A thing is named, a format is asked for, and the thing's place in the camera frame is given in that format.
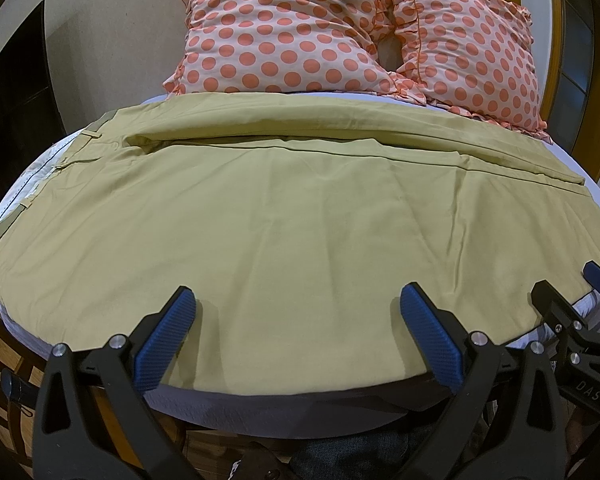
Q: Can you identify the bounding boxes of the dark furniture panel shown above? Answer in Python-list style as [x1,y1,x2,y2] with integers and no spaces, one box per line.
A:
[0,2,66,200]

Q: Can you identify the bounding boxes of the right polka dot pillow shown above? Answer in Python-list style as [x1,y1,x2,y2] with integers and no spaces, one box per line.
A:
[391,0,552,142]

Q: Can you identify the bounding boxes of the left polka dot pillow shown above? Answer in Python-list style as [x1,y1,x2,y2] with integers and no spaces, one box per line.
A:
[163,0,398,96]

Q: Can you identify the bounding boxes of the khaki pants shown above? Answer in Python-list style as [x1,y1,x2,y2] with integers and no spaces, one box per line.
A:
[0,91,600,395]

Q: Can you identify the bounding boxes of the polka dot pillow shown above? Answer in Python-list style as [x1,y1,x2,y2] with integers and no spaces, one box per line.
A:
[391,0,552,142]
[163,0,398,96]

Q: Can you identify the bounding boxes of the wooden door frame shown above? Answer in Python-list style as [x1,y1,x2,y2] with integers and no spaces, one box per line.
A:
[509,0,600,181]

